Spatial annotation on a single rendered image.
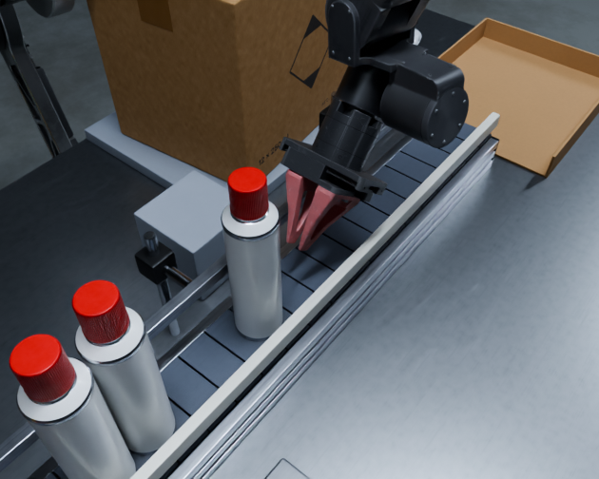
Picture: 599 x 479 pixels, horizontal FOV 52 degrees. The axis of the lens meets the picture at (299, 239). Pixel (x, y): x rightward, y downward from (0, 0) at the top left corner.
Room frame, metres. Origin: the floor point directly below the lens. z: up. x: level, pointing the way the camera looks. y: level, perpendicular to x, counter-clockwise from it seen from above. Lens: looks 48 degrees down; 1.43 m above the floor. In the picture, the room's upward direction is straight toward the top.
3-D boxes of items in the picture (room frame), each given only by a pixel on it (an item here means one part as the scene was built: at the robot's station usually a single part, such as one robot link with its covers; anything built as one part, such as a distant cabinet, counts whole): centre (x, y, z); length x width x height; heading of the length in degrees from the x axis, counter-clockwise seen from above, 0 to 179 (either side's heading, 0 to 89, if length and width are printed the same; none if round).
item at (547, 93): (0.86, -0.35, 0.85); 0.30 x 0.26 x 0.04; 141
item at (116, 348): (0.26, 0.14, 0.98); 0.05 x 0.05 x 0.20
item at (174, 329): (0.39, 0.13, 0.91); 0.07 x 0.03 x 0.17; 51
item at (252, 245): (0.38, 0.04, 0.98); 0.05 x 0.05 x 0.20
